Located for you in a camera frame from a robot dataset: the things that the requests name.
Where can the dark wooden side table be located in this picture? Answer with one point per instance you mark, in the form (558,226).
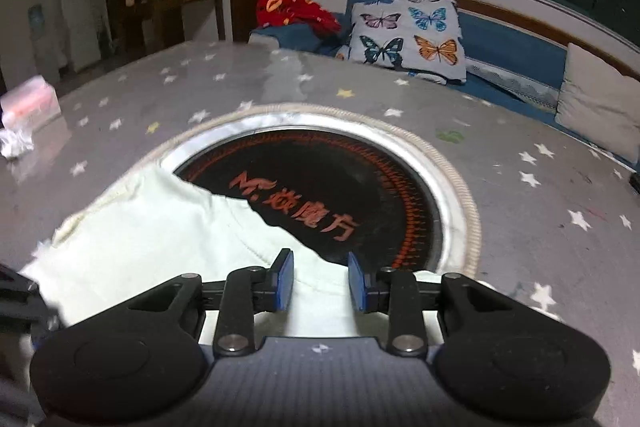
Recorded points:
(166,18)

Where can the grey cushion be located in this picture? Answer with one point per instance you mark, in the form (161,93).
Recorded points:
(599,103)

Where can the butterfly print pillow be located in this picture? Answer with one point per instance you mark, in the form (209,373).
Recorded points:
(418,37)

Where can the crumpled white tissue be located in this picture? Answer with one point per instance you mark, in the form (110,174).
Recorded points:
(15,144)

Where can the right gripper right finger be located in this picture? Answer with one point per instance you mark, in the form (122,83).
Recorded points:
(499,359)

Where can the blue sofa bench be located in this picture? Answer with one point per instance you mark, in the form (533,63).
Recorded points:
(507,65)

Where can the pale green garment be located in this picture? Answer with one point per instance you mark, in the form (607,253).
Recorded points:
(151,226)

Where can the red patterned blanket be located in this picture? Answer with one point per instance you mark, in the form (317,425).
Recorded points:
(279,13)

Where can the grey star tablecloth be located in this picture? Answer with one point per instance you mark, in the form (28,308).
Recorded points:
(560,222)

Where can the pink tissue pack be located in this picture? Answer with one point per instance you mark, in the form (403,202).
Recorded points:
(29,106)

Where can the white refrigerator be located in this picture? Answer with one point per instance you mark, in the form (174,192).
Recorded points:
(82,35)

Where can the black remote control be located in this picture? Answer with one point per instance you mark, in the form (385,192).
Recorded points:
(634,181)

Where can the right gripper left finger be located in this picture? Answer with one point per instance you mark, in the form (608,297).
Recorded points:
(142,358)

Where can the round induction cooker plate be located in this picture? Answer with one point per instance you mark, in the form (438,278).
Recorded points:
(340,182)

